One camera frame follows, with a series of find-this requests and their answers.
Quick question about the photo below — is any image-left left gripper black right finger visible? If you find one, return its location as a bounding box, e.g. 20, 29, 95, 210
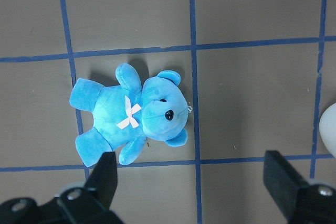
263, 150, 310, 220

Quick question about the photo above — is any blue teddy bear plush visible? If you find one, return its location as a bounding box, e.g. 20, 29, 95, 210
69, 63, 191, 167

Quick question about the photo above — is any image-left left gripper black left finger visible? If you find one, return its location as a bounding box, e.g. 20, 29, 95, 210
84, 152, 118, 208

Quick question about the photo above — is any white trash can with lid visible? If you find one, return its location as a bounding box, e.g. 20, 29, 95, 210
319, 103, 336, 157

